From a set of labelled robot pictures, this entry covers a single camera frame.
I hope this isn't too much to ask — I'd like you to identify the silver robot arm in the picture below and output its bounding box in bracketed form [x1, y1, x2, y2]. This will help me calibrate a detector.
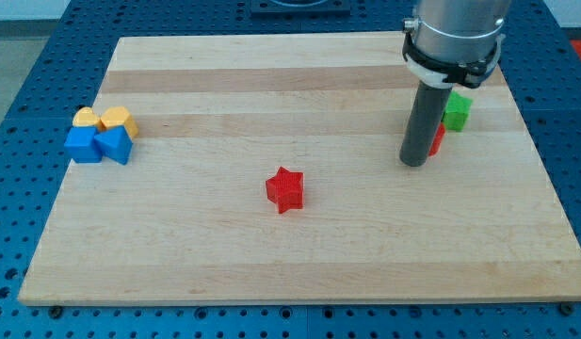
[402, 0, 510, 89]

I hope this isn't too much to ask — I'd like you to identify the red star block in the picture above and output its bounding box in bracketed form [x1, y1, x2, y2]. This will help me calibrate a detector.
[266, 167, 304, 214]

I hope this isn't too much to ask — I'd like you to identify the green star block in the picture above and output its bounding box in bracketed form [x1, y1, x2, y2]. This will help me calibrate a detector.
[442, 91, 473, 132]

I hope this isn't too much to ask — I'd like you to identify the wooden board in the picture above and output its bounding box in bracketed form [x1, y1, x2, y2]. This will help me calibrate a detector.
[19, 32, 581, 306]

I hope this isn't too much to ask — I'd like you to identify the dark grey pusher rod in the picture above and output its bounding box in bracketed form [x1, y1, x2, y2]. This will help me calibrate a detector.
[399, 82, 452, 167]

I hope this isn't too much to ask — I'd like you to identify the small red block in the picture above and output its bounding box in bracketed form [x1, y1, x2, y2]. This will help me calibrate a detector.
[428, 122, 446, 156]

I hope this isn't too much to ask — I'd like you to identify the blue triangle block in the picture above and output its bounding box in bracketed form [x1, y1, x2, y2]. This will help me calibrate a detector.
[94, 126, 133, 165]

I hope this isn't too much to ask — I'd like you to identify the yellow hexagon block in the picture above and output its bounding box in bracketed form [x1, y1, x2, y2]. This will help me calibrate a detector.
[100, 106, 138, 139]

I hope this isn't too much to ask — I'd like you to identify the blue cube block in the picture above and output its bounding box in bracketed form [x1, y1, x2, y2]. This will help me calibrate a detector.
[64, 126, 103, 163]

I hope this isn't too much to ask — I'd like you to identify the yellow heart block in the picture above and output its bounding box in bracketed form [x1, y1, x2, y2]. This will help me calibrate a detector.
[73, 106, 105, 132]

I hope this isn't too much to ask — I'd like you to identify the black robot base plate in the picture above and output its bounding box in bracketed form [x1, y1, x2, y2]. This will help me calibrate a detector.
[248, 0, 351, 16]

